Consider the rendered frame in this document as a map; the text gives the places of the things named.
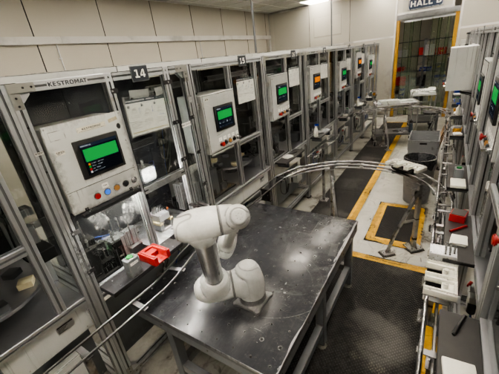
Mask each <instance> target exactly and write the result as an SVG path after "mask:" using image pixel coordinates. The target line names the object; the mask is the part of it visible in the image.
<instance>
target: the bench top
mask: <svg viewBox="0 0 499 374"><path fill-rule="evenodd" d="M248 210H249V213H250V221H249V224H248V225H247V226H246V227H245V228H244V229H239V231H238V235H237V243H236V247H235V250H234V252H233V254H232V256H231V257H230V258H228V259H222V258H220V261H221V267H222V268H224V269H225V270H226V271H229V270H232V269H234V268H235V266H236V265H237V264H238V263H239V262H240V261H242V260H245V259H251V260H254V261H255V262H256V263H257V264H258V265H259V266H260V268H261V271H262V273H263V276H264V282H265V291H268V292H271V293H272V294H273V296H272V297H271V298H270V299H269V300H268V302H267V303H266V304H265V305H264V307H263V309H262V310H261V313H260V315H255V314H254V313H253V312H250V311H248V310H246V309H243V308H240V307H239V306H234V305H233V302H234V301H235V300H236V299H237V298H231V299H229V300H226V301H221V302H216V303H210V304H207V303H203V302H200V301H199V300H198V299H197V298H196V296H195V291H194V285H195V281H196V280H197V279H198V278H199V277H201V275H202V274H203V271H202V268H201V266H200V262H199V260H198V256H197V254H196V253H195V254H194V256H193V257H192V258H191V260H190V261H189V262H188V263H187V264H186V266H185V267H184V268H186V269H185V270H184V272H181V273H180V274H179V275H178V276H177V277H176V278H175V280H174V281H173V282H172V283H171V284H170V285H169V287H168V288H166V289H165V290H164V291H163V292H162V293H161V294H160V295H159V296H158V297H156V298H155V299H154V300H153V301H152V302H151V303H150V304H149V305H148V309H147V310H145V311H143V310H142V311H141V313H143V314H145V315H147V316H149V317H150V318H153V319H155V320H156V321H158V322H160V323H162V324H164V325H165V326H167V327H169V328H171V329H173V330H174V331H176V332H179V333H180V334H181V335H184V336H186V337H187V338H189V339H191V340H193V341H195V342H196V343H198V344H200V345H202V346H204V347H205V348H207V349H209V350H211V351H213V352H215V353H217V354H219V355H220V356H222V357H224V358H226V359H227V360H229V361H231V362H233V363H235V364H237V365H238V366H240V367H243V368H244V369H245V370H248V371H250V372H251V373H253V374H281V372H282V370H283V369H284V366H285V364H286V363H287V360H288V358H289V357H290V354H291V352H292V351H293V349H294V347H295V345H296V343H297V341H298V339H299V337H300V335H301V333H302V331H303V329H304V328H305V326H306V324H307V322H308V320H309V318H310V316H311V314H312V312H313V310H314V308H315V306H316V304H317V303H318V301H319V299H320V297H321V295H322V293H323V291H324V288H325V287H326V285H327V283H328V281H329V280H330V277H331V275H332V274H333V271H334V269H335V268H336V265H337V263H338V262H339V260H340V258H341V256H342V254H343V252H344V250H345V248H346V246H347V244H348V242H349V240H350V238H351V237H352V235H353V233H354V231H355V229H356V227H357V223H358V220H350V219H346V218H341V217H334V216H329V215H324V214H317V213H312V212H308V211H300V210H295V209H288V208H284V207H279V206H271V205H267V204H263V203H254V204H252V205H251V206H250V207H249V208H248ZM291 211H293V212H291ZM320 223H322V224H320ZM292 225H293V226H292ZM281 237H282V239H280V238H281ZM178 272H179V271H174V270H167V272H166V273H165V274H164V275H163V276H162V278H161V279H159V281H158V282H156V284H155V285H153V286H152V287H151V288H150V289H149V290H147V291H146V292H145V293H144V294H142V295H141V296H140V297H139V298H138V299H137V300H136V301H138V302H140V303H142V304H144V305H145V304H146V303H148V302H149V301H150V300H151V299H152V298H153V297H154V296H155V295H156V294H157V293H159V292H160V291H161V290H162V289H163V288H164V287H165V286H166V285H167V284H168V283H169V282H170V281H171V280H172V279H173V277H174V276H175V275H176V274H177V273H178ZM279 347H282V348H281V350H280V349H279ZM250 355H252V358H250V357H249V356H250Z"/></svg>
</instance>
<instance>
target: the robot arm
mask: <svg viewBox="0 0 499 374"><path fill-rule="evenodd" d="M189 206H194V207H199V208H196V209H190V210H188V211H185V212H183V213H181V214H179V215H178V216H176V218H175V219H174V220H173V229H174V235H175V239H177V240H178V241H179V242H181V243H188V244H189V245H191V246H193V247H194V248H195V251H196V254H197V256H198V260H199V262H200V266H201V268H202V271H203V274H202V275H201V277H199V278H198V279H197V280H196V281H195V285H194V291H195V296H196V298H197V299H198V300H199V301H200V302H203V303H207V304H210V303H216V302H221V301H226V300H229V299H231V298H237V299H236V300H235V301H234V302H233V305H234V306H239V307H240V308H243V309H246V310H248V311H250V312H253V313H254V314H255V315H260V313H261V310H262V309H263V307H264V305H265V304H266V303H267V302H268V300H269V299H270V298H271V297H272V296H273V294H272V293H271V292H268V291H265V282H264V276H263V273H262V271H261V268H260V266H259V265H258V264H257V263H256V262H255V261H254V260H251V259H245V260H242V261H240V262H239V263H238V264H237V265H236V266H235V268H234V269H232V270H229V271H226V270H225V269H224V268H222V267H221V261H220V258H222V259H228V258H230V257H231V256H232V254H233V252H234V250H235V247H236V243H237V235H238V231H239V229H244V228H245V227H246V226H247V225H248V224H249V222H250V212H249V210H248V209H247V207H246V206H243V205H241V204H234V205H232V204H223V205H217V206H211V205H210V204H207V203H204V202H201V201H197V202H196V203H190V204H189ZM218 237H219V238H218ZM217 238H218V243H216V240H217ZM231 273H232V274H231Z"/></svg>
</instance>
